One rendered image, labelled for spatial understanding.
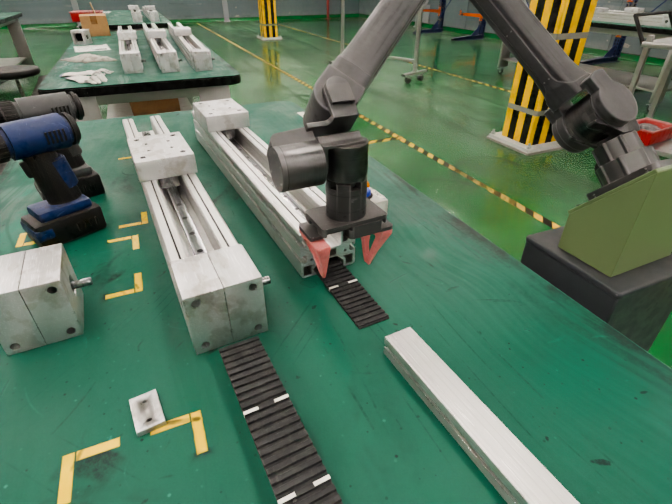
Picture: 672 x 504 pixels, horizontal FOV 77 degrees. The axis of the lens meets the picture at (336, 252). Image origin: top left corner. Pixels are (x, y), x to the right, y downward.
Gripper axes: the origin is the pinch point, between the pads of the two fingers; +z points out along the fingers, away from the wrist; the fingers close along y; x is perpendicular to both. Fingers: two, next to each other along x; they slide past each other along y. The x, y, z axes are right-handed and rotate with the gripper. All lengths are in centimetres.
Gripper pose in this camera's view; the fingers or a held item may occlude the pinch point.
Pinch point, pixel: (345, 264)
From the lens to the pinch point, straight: 64.6
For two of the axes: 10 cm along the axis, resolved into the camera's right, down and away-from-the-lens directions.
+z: 0.0, 8.4, 5.5
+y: -8.9, 2.5, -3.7
